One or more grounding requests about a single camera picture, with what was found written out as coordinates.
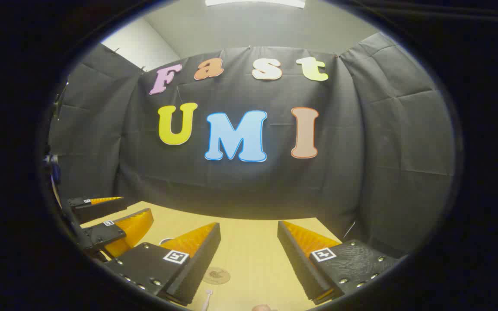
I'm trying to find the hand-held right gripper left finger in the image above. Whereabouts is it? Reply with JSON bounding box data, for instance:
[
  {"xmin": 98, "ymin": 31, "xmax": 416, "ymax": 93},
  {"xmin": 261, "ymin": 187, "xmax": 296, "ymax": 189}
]
[{"xmin": 102, "ymin": 222, "xmax": 222, "ymax": 306}]

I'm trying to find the round wooden coaster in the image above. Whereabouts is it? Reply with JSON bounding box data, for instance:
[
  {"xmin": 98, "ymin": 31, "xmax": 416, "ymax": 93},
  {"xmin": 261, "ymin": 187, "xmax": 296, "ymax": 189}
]
[{"xmin": 202, "ymin": 267, "xmax": 231, "ymax": 285}]

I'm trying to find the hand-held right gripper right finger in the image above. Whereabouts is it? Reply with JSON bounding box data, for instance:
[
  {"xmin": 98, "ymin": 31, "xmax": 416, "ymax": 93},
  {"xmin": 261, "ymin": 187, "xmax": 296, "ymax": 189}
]
[{"xmin": 277, "ymin": 220, "xmax": 400, "ymax": 305}]

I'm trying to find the ceiling light panel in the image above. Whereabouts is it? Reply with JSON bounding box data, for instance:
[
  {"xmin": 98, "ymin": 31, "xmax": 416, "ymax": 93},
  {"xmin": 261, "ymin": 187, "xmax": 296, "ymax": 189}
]
[{"xmin": 205, "ymin": 0, "xmax": 306, "ymax": 9}]

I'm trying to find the wooden desktop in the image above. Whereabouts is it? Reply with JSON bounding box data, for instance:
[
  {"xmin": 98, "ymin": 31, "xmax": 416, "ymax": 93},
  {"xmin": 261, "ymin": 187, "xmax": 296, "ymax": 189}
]
[{"xmin": 80, "ymin": 201, "xmax": 345, "ymax": 311}]

